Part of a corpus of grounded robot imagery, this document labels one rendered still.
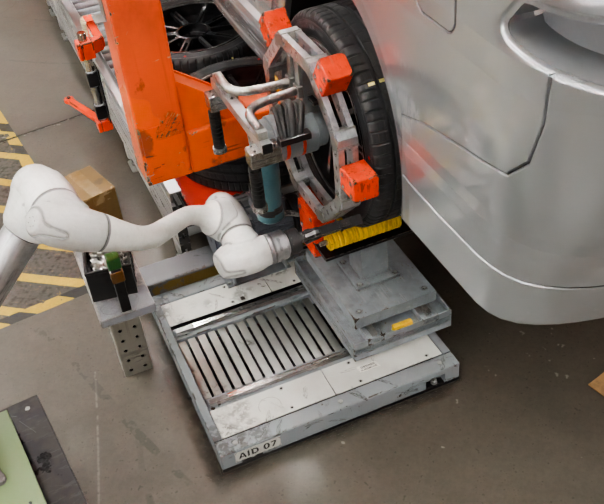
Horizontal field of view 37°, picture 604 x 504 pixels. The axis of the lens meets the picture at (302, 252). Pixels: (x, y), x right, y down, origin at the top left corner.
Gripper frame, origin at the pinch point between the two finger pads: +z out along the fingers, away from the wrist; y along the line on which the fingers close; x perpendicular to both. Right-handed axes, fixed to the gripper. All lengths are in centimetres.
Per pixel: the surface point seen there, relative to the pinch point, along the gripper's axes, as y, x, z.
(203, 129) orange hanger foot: -43, 48, -23
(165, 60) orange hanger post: -23, 68, -31
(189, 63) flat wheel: -114, 93, -5
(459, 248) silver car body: 50, -18, 7
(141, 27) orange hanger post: -14, 77, -37
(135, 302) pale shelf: -26, -1, -64
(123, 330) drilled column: -54, -6, -69
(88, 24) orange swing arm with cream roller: -157, 137, -34
